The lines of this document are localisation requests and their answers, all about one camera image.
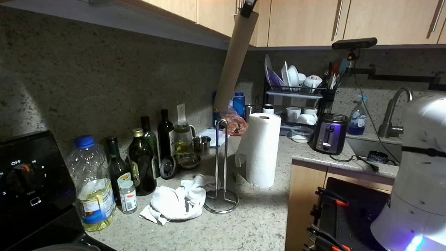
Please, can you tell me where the brown cardboard tube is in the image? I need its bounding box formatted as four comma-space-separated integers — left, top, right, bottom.
213, 10, 260, 113

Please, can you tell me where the white paper towel roll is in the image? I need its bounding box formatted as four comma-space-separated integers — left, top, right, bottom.
234, 113, 282, 189

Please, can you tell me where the metal paper towel holder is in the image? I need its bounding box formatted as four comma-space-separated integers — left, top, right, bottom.
203, 119, 240, 214

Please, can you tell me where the cabinet door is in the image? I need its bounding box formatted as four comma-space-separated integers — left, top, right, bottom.
343, 0, 445, 45
267, 0, 344, 48

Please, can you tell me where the row of plates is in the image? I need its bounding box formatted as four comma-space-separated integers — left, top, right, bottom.
264, 54, 301, 88

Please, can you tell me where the blue water bottle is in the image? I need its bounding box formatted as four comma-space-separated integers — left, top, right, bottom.
232, 92, 246, 119

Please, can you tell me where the upturned white bowl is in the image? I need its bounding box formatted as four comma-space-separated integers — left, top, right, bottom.
302, 75, 323, 90

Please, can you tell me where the black dish rack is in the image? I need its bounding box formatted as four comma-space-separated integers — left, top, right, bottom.
263, 54, 337, 137

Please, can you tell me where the white mug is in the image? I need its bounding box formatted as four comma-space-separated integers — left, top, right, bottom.
286, 106, 302, 123

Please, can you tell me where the dark blue bottle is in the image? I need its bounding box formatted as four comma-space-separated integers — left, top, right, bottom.
212, 91, 222, 129

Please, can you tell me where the plastic bag of food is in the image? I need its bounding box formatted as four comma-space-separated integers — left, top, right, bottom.
220, 106, 249, 137

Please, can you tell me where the black utensil holder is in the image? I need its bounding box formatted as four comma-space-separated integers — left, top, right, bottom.
318, 59, 350, 116

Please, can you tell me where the clear plastic container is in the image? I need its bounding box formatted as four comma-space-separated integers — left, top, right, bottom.
290, 125, 314, 144

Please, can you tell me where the small metal cup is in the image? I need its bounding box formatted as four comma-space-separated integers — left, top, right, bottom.
192, 135, 212, 158

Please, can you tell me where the glass oil cruet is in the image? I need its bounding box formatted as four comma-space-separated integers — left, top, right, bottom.
174, 120, 197, 158

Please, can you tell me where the silver black toaster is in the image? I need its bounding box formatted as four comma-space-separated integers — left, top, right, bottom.
312, 112, 349, 155

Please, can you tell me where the tall dark glass bottle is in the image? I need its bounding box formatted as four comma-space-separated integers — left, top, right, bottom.
157, 109, 176, 161

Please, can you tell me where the blue liquid spray bottle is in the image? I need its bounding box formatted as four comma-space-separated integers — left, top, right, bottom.
347, 94, 368, 136

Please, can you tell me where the slim dark green bottle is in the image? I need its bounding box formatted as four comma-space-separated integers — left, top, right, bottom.
140, 115, 161, 178

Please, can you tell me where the small metal bowl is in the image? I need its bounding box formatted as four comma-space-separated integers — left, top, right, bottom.
177, 152, 202, 170

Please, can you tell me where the metal tap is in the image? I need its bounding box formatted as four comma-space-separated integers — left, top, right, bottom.
378, 87, 414, 139

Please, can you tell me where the black round lid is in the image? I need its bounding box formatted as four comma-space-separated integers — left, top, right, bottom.
159, 155, 179, 180

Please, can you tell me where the sink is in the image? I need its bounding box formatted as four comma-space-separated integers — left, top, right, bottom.
345, 132, 403, 165

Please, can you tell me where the green gold-capped oil bottle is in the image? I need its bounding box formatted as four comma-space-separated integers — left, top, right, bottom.
127, 128, 157, 197

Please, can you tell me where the black round dish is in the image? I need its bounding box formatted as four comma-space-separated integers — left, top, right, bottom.
366, 150, 389, 165

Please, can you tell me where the wooden base cabinet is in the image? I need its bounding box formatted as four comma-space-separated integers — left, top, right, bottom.
285, 159, 395, 251

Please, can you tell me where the dark wine bottle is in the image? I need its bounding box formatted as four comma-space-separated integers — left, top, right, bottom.
105, 136, 132, 206

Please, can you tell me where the white cloth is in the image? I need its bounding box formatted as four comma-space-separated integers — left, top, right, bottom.
139, 174, 217, 226

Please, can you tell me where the small spice jar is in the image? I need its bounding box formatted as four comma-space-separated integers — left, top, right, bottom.
118, 180, 138, 215

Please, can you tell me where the large plastic oil bottle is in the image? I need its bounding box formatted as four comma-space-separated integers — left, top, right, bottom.
67, 135, 116, 233

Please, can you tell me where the stove knob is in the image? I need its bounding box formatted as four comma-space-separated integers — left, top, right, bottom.
4, 163, 45, 196

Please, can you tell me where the black stove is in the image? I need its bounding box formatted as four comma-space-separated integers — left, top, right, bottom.
0, 130, 117, 251

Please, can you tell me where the grey pan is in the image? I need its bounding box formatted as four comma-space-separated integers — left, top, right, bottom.
32, 243, 102, 251

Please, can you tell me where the wooden wall cabinet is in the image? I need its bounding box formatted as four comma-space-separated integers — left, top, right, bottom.
0, 0, 446, 50

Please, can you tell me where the cabinet door handle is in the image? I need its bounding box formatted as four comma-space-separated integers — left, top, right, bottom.
332, 0, 344, 41
426, 0, 446, 39

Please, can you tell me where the camera on mount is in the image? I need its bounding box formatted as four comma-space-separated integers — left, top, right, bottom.
331, 37, 446, 92

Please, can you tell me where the black cable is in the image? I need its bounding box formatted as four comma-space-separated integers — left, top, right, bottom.
329, 153, 381, 172

